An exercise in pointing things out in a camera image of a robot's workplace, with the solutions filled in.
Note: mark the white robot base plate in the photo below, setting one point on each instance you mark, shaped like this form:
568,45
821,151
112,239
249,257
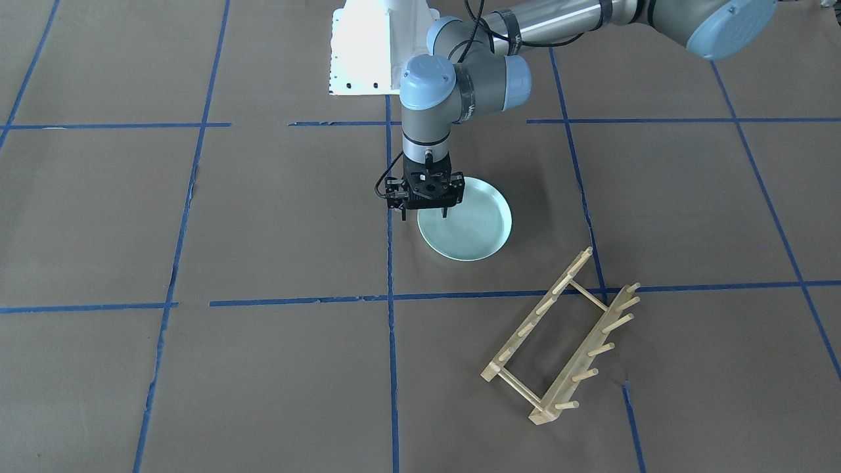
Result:
372,40

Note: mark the light green ceramic plate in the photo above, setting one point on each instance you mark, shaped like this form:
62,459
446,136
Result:
473,229

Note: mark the wooden plate rack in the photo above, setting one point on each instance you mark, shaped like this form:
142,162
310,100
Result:
558,343

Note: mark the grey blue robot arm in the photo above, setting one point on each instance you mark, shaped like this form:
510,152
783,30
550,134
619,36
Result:
476,67

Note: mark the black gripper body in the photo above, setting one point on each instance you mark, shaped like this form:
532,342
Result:
395,192

